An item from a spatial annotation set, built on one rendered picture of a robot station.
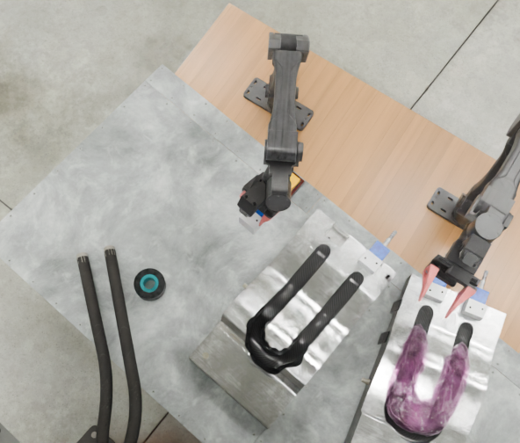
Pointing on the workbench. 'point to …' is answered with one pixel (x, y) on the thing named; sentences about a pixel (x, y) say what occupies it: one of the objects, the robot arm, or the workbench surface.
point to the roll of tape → (147, 281)
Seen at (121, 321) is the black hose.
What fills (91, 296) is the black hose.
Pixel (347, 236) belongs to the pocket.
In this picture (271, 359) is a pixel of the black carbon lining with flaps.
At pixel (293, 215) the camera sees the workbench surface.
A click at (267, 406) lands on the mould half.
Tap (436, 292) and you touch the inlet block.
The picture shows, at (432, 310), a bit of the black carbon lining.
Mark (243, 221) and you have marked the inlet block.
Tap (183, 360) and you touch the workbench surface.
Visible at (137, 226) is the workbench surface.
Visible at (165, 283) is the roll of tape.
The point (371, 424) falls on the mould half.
